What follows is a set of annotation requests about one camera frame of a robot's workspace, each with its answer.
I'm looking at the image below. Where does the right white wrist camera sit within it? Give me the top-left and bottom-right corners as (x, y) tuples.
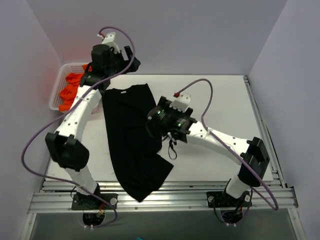
(169, 91), (191, 113)

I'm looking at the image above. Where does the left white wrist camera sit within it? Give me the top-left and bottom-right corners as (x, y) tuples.
(97, 32), (121, 54)

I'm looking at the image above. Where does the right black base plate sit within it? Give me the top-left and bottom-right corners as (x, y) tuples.
(206, 190), (252, 209)

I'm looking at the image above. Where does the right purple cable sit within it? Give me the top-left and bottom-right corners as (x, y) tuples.
(174, 78), (280, 211)

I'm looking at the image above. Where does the aluminium rail frame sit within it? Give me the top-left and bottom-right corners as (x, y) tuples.
(28, 182), (298, 214)

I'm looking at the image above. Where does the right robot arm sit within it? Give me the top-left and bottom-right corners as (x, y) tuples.
(147, 96), (270, 207)

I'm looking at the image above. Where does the orange t-shirt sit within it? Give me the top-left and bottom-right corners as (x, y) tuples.
(58, 72), (84, 112)

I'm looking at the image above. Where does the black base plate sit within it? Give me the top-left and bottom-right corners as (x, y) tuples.
(71, 193), (118, 211)
(206, 190), (252, 209)

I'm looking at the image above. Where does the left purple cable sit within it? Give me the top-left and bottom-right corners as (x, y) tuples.
(21, 26), (136, 229)

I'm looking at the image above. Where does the white plastic basket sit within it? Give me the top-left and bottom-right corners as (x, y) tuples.
(49, 62), (89, 113)

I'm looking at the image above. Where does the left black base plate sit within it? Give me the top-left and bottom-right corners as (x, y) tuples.
(71, 193), (118, 211)

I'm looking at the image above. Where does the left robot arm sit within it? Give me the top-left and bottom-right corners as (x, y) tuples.
(45, 43), (141, 210)

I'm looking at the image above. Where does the right side aluminium rail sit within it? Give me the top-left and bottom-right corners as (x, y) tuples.
(243, 75), (287, 188)

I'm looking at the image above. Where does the purple cable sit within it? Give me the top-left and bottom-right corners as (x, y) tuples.
(21, 26), (136, 229)
(174, 78), (280, 211)

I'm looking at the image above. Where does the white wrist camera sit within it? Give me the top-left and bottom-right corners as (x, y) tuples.
(97, 32), (121, 54)
(169, 91), (191, 113)

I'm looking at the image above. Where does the black t-shirt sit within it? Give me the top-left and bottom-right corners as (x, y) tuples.
(102, 84), (174, 202)

